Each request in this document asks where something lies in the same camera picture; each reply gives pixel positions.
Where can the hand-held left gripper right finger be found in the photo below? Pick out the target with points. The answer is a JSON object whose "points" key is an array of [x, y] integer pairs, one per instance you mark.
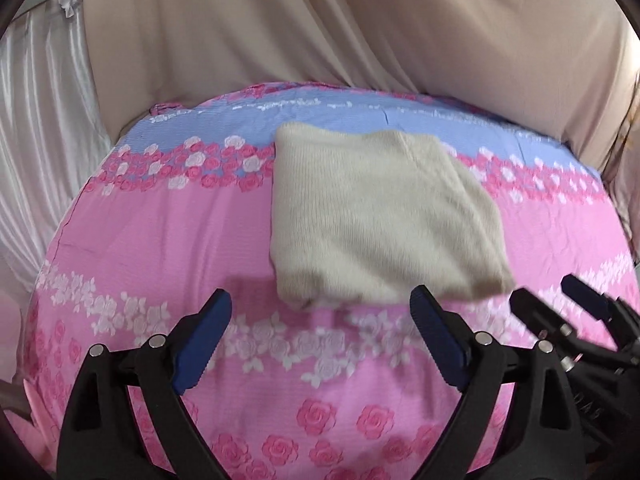
{"points": [[442, 342]]}

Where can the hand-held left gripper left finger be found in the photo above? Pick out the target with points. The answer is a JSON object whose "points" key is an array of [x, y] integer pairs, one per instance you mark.
{"points": [[197, 355]]}

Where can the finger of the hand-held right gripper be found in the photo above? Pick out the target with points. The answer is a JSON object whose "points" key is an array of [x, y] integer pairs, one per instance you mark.
{"points": [[587, 301], [542, 317]]}

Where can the cream knit cardigan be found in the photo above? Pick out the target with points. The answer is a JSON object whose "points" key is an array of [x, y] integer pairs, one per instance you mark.
{"points": [[380, 220]]}

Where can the pink and blue floral bedsheet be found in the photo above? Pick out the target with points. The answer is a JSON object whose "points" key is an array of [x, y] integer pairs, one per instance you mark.
{"points": [[200, 240]]}

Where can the white satin cloth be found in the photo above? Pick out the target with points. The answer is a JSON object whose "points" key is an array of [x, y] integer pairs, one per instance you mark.
{"points": [[45, 135]]}

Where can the beige curtain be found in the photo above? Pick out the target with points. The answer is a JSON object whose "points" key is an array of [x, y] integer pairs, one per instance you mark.
{"points": [[350, 20]]}

